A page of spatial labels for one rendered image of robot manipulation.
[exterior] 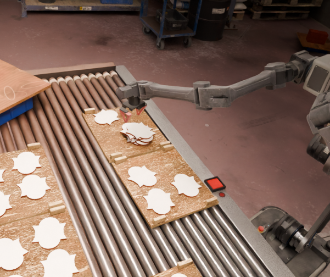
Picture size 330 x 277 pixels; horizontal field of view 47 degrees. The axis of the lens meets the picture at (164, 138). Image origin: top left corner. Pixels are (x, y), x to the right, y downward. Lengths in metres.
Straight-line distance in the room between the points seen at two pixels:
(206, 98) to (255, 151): 2.25
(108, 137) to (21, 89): 0.53
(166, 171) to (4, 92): 0.93
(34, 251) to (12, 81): 1.04
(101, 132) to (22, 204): 0.59
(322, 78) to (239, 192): 1.64
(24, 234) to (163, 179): 0.65
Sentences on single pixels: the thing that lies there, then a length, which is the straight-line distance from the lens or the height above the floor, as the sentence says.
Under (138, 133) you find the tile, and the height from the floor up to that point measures 0.99.
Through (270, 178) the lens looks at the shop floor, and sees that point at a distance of 3.46.
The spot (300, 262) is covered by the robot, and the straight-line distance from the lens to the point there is 2.64.
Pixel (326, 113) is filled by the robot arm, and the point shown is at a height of 1.59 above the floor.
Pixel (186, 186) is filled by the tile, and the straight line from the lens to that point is 1.77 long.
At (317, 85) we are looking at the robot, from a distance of 1.82.
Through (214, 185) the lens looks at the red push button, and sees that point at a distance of 1.83.
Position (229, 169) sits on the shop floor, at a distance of 3.39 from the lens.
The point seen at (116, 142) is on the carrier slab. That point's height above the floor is 0.94.
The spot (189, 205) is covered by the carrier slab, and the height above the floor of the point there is 0.94.
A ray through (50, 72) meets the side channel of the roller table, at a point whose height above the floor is 0.95.
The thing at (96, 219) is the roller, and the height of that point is 0.92.
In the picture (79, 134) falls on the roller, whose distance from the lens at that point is 2.02.
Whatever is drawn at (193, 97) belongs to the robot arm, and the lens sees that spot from 1.52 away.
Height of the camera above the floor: 2.18
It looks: 38 degrees down
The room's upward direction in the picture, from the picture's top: 10 degrees clockwise
